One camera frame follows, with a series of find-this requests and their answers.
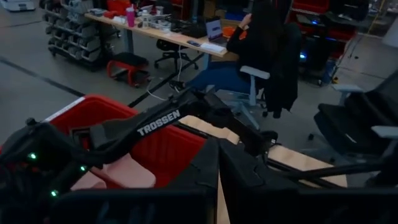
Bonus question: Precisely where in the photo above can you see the white floor cable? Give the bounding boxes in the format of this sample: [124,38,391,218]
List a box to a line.
[146,46,184,102]

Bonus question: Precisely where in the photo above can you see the long wooden desk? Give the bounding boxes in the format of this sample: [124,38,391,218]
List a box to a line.
[84,12,239,62]

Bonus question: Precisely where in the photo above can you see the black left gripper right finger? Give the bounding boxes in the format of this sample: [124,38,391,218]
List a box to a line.
[219,139,398,224]

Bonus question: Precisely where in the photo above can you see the person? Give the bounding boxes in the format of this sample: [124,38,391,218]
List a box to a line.
[169,0,292,94]

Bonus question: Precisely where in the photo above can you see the large red plastic bin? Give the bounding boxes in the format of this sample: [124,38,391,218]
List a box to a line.
[43,95,208,190]

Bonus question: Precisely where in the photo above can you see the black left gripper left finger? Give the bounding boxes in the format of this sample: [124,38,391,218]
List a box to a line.
[49,139,220,224]

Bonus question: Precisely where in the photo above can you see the black office chair grey armrests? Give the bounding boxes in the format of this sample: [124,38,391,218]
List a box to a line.
[307,70,398,162]

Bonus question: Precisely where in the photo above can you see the pink slide sandal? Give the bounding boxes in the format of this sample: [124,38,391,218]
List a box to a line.
[70,152,157,191]

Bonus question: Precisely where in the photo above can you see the small black office chair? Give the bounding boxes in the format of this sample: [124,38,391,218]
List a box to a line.
[154,39,200,71]

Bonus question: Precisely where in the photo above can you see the red rolling stool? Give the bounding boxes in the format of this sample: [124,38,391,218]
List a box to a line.
[106,52,150,88]

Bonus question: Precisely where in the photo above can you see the white paper pad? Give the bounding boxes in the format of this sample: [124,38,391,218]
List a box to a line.
[200,42,226,54]

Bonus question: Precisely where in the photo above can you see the white storage box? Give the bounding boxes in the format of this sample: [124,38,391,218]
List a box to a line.
[0,0,35,12]

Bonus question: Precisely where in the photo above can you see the black jacket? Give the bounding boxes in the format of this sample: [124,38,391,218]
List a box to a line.
[264,23,302,119]

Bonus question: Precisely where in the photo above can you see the red and black workbench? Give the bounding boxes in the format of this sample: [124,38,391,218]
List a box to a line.
[292,0,371,85]

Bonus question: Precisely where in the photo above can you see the open laptop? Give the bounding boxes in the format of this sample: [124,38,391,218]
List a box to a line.
[205,17,229,44]

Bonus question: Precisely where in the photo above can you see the pink drink bottle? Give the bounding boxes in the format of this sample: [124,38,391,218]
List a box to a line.
[126,4,136,28]

